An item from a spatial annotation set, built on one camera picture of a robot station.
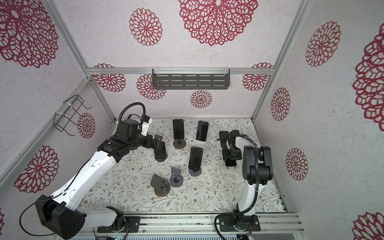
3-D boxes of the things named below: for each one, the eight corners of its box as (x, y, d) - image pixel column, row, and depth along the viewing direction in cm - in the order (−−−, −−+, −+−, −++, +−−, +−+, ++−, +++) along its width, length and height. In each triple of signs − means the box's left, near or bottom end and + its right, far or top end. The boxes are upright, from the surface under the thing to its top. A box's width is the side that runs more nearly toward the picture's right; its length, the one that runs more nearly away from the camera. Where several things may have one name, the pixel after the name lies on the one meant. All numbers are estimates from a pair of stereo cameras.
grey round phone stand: (171, 187, 88) (169, 179, 79) (172, 175, 93) (171, 166, 84) (183, 187, 88) (182, 179, 79) (183, 175, 93) (182, 166, 84)
